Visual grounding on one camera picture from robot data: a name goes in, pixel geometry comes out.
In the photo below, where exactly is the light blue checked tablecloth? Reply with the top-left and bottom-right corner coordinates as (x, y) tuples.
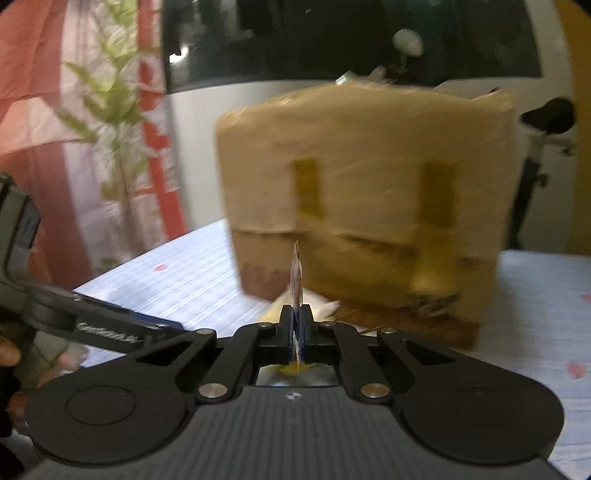
(73, 219), (591, 480)

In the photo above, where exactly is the red white printed curtain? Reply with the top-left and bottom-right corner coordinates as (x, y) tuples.
(0, 0), (191, 292)

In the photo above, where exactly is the thin shiny snack packet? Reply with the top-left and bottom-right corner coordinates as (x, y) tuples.
(276, 240), (320, 376)

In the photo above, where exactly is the taped brown cardboard box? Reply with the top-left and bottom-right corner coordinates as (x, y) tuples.
(213, 79), (516, 350)

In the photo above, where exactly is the white round ornament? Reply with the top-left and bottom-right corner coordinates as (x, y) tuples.
(392, 28), (424, 57)

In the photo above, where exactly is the dark window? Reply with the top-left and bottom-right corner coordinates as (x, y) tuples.
(161, 0), (544, 96)

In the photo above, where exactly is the person's left hand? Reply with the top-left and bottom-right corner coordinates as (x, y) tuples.
(0, 333), (22, 368)

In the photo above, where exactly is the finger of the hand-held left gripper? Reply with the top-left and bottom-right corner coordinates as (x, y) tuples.
(69, 293), (188, 357)

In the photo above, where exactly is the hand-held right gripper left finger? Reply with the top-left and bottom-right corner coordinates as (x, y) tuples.
(126, 305), (296, 403)

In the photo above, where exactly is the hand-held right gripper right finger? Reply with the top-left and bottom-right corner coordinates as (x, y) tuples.
(301, 305), (465, 403)

